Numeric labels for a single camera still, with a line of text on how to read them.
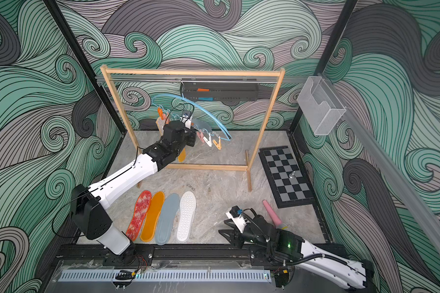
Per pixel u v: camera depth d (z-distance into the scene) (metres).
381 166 0.56
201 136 0.76
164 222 0.82
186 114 0.66
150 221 0.83
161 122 0.86
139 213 0.84
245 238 0.63
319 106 0.77
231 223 0.72
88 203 0.42
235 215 0.63
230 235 0.64
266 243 0.54
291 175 0.92
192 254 0.75
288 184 0.90
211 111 1.15
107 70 0.58
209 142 0.76
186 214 0.84
